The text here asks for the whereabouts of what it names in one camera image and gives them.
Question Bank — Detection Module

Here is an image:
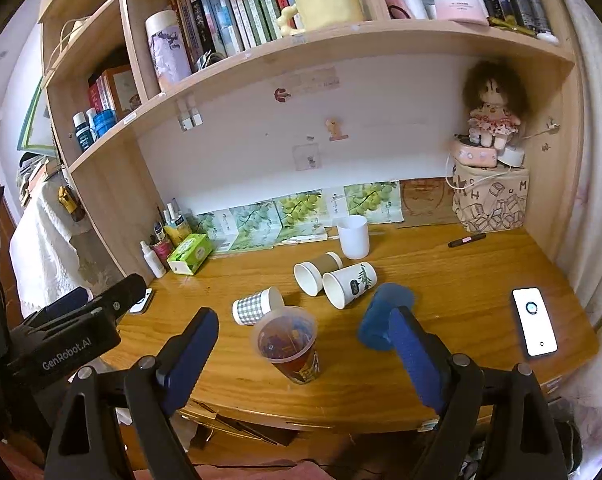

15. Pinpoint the brown cardboard sheet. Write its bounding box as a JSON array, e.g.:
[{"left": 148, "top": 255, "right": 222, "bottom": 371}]
[{"left": 400, "top": 177, "right": 459, "bottom": 228}]

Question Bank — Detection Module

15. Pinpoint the checkered paper cup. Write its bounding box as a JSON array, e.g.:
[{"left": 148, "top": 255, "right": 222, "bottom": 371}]
[{"left": 232, "top": 286, "right": 285, "bottom": 327}]

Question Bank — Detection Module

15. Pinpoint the clear plastic cup with tea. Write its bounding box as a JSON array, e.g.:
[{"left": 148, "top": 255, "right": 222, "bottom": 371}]
[{"left": 251, "top": 306, "right": 321, "bottom": 386}]

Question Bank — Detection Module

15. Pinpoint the white spray bottle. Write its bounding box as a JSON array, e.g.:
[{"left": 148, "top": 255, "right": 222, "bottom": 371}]
[{"left": 140, "top": 241, "right": 167, "bottom": 279}]

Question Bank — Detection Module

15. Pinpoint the white curtain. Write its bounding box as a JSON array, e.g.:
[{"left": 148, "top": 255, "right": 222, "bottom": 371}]
[{"left": 551, "top": 0, "right": 602, "bottom": 461}]

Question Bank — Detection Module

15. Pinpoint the dark blue bottle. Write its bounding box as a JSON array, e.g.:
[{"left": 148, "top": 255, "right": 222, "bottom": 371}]
[{"left": 72, "top": 112, "right": 96, "bottom": 153}]

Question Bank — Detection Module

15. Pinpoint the brown sleeve paper cup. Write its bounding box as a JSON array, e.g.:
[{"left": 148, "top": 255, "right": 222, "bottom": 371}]
[{"left": 293, "top": 251, "right": 344, "bottom": 297}]

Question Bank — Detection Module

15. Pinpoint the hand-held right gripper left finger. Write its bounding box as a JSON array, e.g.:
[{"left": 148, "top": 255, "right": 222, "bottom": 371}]
[{"left": 44, "top": 306, "right": 220, "bottom": 480}]

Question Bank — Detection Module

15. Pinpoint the pink case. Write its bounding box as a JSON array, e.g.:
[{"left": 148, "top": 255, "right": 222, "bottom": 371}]
[{"left": 449, "top": 140, "right": 500, "bottom": 167}]

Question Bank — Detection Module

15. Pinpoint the white smartphone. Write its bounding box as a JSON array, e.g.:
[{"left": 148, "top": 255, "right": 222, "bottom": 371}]
[{"left": 512, "top": 287, "right": 558, "bottom": 358}]

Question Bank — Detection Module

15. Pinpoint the row of colourful books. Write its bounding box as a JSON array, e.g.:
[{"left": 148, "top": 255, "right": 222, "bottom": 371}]
[{"left": 173, "top": 0, "right": 367, "bottom": 61}]

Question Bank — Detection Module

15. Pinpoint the white plastic cup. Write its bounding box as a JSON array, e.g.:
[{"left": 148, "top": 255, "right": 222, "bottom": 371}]
[{"left": 336, "top": 215, "right": 370, "bottom": 260}]

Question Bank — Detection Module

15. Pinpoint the blue cup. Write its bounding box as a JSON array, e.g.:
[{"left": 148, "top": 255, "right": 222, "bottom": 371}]
[{"left": 357, "top": 282, "right": 417, "bottom": 352}]

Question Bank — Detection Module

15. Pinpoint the yellow ceramic mug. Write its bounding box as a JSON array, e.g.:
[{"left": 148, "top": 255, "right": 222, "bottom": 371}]
[{"left": 276, "top": 0, "right": 364, "bottom": 37}]

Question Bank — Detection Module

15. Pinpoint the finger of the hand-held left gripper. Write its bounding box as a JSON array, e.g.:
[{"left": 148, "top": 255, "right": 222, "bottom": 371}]
[
  {"left": 88, "top": 273, "right": 148, "bottom": 316},
  {"left": 24, "top": 287, "right": 94, "bottom": 331}
]

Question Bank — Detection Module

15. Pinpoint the orange book box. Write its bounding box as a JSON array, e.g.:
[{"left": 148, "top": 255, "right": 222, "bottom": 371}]
[{"left": 104, "top": 66, "right": 138, "bottom": 113}]

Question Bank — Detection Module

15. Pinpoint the white round device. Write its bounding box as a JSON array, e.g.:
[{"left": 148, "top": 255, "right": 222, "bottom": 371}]
[{"left": 498, "top": 146, "right": 526, "bottom": 168}]

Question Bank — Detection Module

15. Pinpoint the green tissue box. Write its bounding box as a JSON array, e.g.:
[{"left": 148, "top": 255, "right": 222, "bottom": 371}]
[{"left": 167, "top": 233, "right": 213, "bottom": 275}]

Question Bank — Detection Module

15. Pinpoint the pink white jar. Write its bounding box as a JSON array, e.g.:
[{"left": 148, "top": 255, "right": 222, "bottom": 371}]
[{"left": 433, "top": 0, "right": 489, "bottom": 25}]

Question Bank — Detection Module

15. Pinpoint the grape print box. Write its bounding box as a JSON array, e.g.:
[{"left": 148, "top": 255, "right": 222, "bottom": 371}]
[
  {"left": 229, "top": 201, "right": 282, "bottom": 251},
  {"left": 343, "top": 180, "right": 404, "bottom": 224},
  {"left": 197, "top": 208, "right": 239, "bottom": 253},
  {"left": 272, "top": 190, "right": 327, "bottom": 241}
]

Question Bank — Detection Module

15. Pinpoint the white lace cloth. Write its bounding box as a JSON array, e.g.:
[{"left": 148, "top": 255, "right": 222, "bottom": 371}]
[{"left": 8, "top": 185, "right": 112, "bottom": 316}]

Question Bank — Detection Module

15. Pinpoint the tree print paper cup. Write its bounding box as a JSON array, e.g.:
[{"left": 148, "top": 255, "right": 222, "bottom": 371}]
[{"left": 322, "top": 261, "right": 378, "bottom": 310}]

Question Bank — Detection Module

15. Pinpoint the white cable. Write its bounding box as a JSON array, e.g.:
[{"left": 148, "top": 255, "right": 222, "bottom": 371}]
[{"left": 444, "top": 152, "right": 516, "bottom": 191}]

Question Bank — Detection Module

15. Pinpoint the small white device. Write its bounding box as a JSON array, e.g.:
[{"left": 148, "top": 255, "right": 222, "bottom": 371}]
[{"left": 130, "top": 287, "right": 154, "bottom": 315}]

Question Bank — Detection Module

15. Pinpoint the wooden bookshelf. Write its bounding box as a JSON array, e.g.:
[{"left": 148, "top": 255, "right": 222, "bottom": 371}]
[{"left": 38, "top": 0, "right": 584, "bottom": 286}]

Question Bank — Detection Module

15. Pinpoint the purple white thermos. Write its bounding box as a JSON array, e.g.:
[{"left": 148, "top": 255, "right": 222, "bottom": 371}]
[{"left": 145, "top": 9, "right": 193, "bottom": 93}]

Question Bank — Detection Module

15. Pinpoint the curly hair rag doll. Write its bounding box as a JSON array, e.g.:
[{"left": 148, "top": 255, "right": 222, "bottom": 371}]
[{"left": 462, "top": 60, "right": 529, "bottom": 148}]

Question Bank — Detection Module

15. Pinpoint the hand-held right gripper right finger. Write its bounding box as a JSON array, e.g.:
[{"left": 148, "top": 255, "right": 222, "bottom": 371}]
[{"left": 388, "top": 306, "right": 570, "bottom": 480}]

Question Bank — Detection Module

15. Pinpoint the light blue bottle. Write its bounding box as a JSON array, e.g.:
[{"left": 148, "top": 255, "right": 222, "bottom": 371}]
[{"left": 92, "top": 107, "right": 118, "bottom": 137}]

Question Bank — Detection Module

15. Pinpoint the letter print storage box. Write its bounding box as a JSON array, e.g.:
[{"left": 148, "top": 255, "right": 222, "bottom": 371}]
[{"left": 452, "top": 160, "right": 530, "bottom": 233}]

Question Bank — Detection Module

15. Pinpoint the yellow hanging bottle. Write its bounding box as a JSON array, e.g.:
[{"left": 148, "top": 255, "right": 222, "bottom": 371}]
[{"left": 57, "top": 186, "right": 87, "bottom": 222}]

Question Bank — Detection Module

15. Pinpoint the green framed picture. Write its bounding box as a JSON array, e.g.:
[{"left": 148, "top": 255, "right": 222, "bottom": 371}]
[{"left": 16, "top": 77, "right": 57, "bottom": 157}]

